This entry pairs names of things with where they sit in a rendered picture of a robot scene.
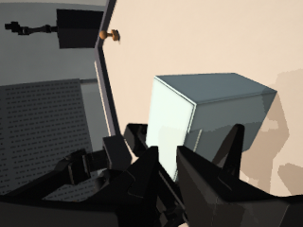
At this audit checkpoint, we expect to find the brown rubber stamp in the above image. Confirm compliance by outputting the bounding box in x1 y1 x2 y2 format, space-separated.
99 29 120 41

